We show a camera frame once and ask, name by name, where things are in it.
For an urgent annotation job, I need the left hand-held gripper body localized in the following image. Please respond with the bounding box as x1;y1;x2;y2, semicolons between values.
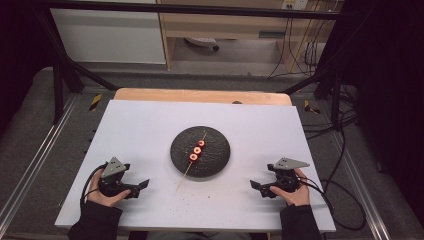
98;156;141;200

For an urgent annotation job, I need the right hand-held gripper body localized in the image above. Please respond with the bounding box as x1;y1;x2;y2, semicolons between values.
266;157;311;195

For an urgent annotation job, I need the person's left hand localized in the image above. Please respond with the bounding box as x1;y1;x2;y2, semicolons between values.
86;168;132;208

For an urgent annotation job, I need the person's right hand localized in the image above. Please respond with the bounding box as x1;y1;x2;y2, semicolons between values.
269;167;311;207

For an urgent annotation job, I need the thin wooden skewer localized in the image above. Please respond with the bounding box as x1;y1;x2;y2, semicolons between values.
176;131;209;192

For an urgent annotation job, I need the round black plate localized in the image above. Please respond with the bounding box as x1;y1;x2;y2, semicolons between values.
169;125;232;180

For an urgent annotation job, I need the yellow black floor tape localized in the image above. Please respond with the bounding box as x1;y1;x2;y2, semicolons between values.
88;93;103;112
303;99;321;115

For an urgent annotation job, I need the person's lap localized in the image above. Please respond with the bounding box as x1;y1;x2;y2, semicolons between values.
145;231;252;240

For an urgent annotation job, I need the wooden table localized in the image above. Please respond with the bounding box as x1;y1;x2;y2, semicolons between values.
113;87;293;107

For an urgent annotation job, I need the white cabinet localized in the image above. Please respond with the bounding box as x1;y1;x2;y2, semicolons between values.
49;0;167;65

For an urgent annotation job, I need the office chair base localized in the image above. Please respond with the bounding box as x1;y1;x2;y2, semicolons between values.
184;36;220;52

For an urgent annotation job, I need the light wooden desk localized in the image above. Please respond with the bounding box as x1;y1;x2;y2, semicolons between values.
156;0;338;75

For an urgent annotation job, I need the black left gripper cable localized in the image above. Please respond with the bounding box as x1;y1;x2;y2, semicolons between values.
79;164;108;208

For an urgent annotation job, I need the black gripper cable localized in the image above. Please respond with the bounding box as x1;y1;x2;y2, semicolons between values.
79;164;108;208
298;176;368;232

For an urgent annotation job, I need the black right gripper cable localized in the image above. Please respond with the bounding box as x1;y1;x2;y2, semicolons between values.
298;176;368;232

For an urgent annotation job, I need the bundle of black floor cables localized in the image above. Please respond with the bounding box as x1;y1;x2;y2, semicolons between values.
266;16;361;141

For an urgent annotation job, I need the aluminium floor rail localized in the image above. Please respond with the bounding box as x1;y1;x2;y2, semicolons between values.
0;95;78;228
328;128;392;240

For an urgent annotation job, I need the white wall socket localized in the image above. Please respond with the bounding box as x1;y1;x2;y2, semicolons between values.
281;0;309;11

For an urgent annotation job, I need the black metal frame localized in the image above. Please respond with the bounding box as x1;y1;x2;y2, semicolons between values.
32;0;355;125

